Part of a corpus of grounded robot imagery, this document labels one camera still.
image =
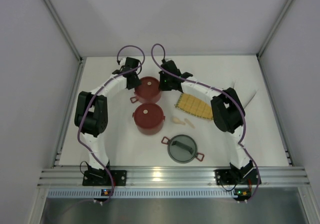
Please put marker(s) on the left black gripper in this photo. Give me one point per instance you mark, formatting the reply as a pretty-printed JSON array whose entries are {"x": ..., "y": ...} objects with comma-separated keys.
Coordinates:
[{"x": 133, "y": 82}]

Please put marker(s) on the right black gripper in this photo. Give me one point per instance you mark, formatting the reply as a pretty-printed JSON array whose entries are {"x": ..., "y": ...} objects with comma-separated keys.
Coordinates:
[{"x": 166, "y": 83}]

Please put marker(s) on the dark red lid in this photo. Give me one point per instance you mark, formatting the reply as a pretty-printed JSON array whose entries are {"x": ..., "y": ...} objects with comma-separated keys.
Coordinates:
[
  {"x": 149, "y": 87},
  {"x": 148, "y": 115}
]

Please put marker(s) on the pink steel pot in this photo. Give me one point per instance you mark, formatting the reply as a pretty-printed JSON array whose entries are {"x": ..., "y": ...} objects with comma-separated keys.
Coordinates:
[
  {"x": 136, "y": 98},
  {"x": 151, "y": 131}
]

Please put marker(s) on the metal tongs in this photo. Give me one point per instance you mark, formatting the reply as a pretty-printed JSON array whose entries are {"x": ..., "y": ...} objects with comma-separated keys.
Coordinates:
[{"x": 246, "y": 91}]

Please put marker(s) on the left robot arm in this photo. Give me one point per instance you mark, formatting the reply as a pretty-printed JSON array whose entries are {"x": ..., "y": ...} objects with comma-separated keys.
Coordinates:
[{"x": 91, "y": 118}]

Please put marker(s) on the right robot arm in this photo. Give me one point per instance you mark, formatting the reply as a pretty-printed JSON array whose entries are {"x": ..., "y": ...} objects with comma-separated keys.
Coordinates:
[{"x": 228, "y": 116}]

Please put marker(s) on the bamboo tray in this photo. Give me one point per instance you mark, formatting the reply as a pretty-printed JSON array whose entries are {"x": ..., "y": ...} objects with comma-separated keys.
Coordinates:
[{"x": 194, "y": 106}]

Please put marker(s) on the beige spoon head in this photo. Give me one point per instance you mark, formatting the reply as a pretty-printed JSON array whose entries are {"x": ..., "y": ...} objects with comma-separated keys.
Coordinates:
[{"x": 177, "y": 121}]

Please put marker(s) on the left camera mount white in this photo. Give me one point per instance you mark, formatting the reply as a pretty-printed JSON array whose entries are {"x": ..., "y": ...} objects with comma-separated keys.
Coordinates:
[{"x": 122, "y": 61}]

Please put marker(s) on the beige spoon handle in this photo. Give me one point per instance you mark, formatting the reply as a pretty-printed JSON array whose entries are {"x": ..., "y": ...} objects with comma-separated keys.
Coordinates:
[{"x": 189, "y": 123}]

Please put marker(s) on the grey lid with handle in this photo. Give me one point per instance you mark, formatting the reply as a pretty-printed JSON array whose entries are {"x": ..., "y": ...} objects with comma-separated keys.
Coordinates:
[{"x": 182, "y": 149}]

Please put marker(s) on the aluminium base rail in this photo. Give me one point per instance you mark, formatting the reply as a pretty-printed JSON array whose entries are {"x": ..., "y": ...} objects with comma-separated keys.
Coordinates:
[{"x": 158, "y": 182}]

